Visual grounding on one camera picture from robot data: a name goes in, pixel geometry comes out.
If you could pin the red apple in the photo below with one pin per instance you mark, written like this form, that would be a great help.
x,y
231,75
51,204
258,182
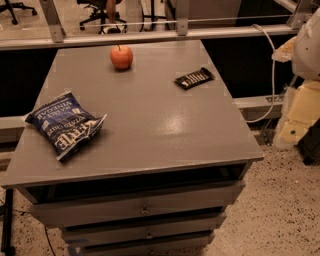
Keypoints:
x,y
121,57

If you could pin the blue chip bag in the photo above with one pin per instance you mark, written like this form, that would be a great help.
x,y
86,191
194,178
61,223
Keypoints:
x,y
65,124

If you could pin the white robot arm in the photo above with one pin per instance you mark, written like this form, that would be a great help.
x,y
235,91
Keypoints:
x,y
302,121

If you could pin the grey drawer cabinet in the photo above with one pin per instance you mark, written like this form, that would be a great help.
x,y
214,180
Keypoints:
x,y
155,134

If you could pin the black snack bar wrapper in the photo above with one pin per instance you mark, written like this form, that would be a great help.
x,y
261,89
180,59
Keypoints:
x,y
194,79

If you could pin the top grey drawer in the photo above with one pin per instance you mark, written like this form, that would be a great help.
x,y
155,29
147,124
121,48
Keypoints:
x,y
135,205

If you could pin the grey drawer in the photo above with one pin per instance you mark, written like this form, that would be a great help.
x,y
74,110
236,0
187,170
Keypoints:
x,y
149,247
135,205
145,230

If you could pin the middle grey drawer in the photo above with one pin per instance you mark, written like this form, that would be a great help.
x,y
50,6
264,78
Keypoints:
x,y
145,230

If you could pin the bottom grey drawer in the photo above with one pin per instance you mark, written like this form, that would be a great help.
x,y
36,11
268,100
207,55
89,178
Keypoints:
x,y
149,247

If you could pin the metal railing frame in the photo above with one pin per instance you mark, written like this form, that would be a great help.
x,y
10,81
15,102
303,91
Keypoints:
x,y
51,20

